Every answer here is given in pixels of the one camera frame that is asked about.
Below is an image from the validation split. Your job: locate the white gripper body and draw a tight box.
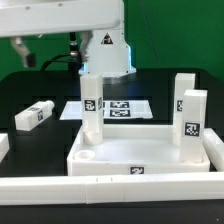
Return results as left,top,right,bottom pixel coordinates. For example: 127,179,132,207
0,0,121,37

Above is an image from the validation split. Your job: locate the white desk tabletop tray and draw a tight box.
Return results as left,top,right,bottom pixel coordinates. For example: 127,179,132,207
67,124,210,176

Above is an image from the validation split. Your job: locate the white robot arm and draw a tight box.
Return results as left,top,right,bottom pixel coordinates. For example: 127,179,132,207
0,0,136,78

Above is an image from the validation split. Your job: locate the white left fence piece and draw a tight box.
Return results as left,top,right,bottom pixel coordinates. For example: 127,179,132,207
0,133,9,162

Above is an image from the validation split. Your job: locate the fiducial marker sheet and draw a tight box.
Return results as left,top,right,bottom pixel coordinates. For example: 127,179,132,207
60,100,153,120

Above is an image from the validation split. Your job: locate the black cable at base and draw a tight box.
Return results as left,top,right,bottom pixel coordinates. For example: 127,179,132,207
40,54,83,72

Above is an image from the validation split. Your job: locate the black cable post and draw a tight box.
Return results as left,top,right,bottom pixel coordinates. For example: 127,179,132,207
68,32,82,73

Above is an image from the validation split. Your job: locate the white right fence wall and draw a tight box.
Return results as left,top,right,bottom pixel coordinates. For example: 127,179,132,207
203,128,224,172

